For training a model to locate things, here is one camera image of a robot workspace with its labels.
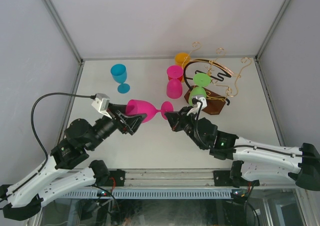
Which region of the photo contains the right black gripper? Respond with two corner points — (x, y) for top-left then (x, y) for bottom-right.
(165, 106), (206, 149)

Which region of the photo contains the grey slotted cable duct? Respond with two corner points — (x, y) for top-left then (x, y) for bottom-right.
(60, 188), (232, 199)

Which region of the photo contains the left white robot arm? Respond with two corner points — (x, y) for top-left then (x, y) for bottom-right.
(0, 104), (147, 221)

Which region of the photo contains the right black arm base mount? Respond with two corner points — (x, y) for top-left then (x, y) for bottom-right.
(213, 170), (260, 188)

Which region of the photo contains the orange plastic wine glass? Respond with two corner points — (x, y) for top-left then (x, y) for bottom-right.
(174, 52), (191, 83)

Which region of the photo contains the green plastic wine glass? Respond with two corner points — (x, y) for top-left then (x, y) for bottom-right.
(188, 73), (211, 105)

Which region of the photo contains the pink wine glass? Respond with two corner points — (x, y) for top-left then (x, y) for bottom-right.
(125, 99), (174, 123)
(166, 65), (183, 99)

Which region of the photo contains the blue plastic wine glass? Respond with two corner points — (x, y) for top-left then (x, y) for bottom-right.
(110, 64), (130, 94)

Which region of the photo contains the left black camera cable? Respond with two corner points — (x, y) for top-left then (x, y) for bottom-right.
(0, 93), (97, 211)

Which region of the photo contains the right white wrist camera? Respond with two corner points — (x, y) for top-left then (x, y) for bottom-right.
(187, 95), (207, 116)

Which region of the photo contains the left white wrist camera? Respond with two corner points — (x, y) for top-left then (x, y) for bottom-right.
(91, 93), (112, 118)

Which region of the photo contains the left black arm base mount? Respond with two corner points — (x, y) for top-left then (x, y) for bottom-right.
(97, 169), (126, 187)

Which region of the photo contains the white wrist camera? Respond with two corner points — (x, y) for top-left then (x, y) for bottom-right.
(187, 95), (207, 116)
(91, 93), (112, 118)

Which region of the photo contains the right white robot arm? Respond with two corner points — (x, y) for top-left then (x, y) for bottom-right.
(165, 106), (320, 191)

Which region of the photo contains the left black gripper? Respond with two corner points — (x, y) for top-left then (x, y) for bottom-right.
(87, 103), (148, 150)

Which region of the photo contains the red plastic wine glass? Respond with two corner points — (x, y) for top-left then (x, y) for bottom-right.
(168, 76), (184, 82)

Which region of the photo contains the aluminium front rail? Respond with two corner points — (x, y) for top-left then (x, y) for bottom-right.
(121, 164), (297, 188)

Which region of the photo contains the gold wire wine glass rack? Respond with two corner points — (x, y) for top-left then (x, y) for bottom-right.
(183, 42), (253, 115)

